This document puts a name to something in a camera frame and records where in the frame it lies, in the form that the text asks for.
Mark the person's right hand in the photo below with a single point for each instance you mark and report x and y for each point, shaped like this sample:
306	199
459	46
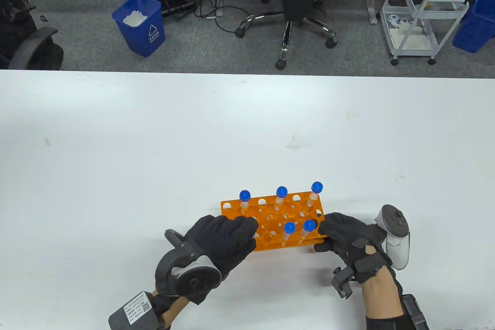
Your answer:
348	233

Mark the small white blue object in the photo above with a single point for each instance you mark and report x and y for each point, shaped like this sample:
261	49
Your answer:
398	20

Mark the white utility cart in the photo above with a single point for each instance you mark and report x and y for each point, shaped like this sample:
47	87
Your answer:
412	52

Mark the blue recycling bin white symbol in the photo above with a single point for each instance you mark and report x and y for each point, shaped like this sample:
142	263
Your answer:
147	36

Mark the person's left hand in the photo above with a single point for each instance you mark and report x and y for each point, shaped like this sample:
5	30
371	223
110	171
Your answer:
224	237

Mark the white paper scraps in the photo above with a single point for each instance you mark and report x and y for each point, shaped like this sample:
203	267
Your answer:
134	19

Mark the black glove connector box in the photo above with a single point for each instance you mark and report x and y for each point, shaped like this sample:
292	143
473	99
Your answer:
342	283

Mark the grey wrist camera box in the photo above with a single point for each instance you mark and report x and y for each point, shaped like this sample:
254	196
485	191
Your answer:
135	312

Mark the grey hand controller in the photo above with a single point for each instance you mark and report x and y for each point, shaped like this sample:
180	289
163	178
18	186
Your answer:
394	221
197	281

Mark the black lattice wrist camera mount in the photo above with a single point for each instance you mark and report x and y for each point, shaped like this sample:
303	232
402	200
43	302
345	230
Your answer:
415	314

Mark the plain blue waste bin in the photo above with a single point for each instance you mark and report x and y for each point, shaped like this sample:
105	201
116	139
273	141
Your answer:
473	28

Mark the white flat box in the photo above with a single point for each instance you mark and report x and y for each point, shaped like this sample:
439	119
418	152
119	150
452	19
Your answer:
413	40

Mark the black office chair with armrest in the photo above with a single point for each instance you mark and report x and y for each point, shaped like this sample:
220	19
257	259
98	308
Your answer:
34	41

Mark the orange test tube rack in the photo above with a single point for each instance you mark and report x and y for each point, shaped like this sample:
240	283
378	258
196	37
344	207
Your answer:
270	245

